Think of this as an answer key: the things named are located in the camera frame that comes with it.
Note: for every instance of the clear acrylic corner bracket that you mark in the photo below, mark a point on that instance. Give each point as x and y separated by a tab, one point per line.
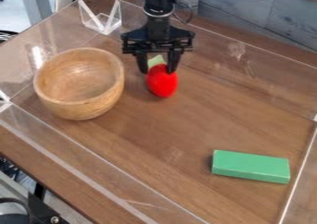
102	23

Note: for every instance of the black clamp under table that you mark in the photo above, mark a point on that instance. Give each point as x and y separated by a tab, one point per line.
23	216

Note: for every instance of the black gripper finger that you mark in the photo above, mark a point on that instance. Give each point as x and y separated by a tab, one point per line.
174	56
142	61

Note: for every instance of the wooden bowl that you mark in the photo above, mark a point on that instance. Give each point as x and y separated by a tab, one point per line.
81	82

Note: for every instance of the green rectangular block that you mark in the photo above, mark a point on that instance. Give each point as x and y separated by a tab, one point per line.
249	166

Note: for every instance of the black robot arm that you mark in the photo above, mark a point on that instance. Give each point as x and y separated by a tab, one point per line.
161	9

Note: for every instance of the red felt fruit green leaf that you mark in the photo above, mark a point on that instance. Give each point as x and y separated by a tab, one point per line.
161	83

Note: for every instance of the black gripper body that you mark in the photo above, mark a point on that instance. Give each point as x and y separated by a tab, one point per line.
157	36

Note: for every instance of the clear acrylic tray enclosure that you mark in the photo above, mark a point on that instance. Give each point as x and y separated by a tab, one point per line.
134	167

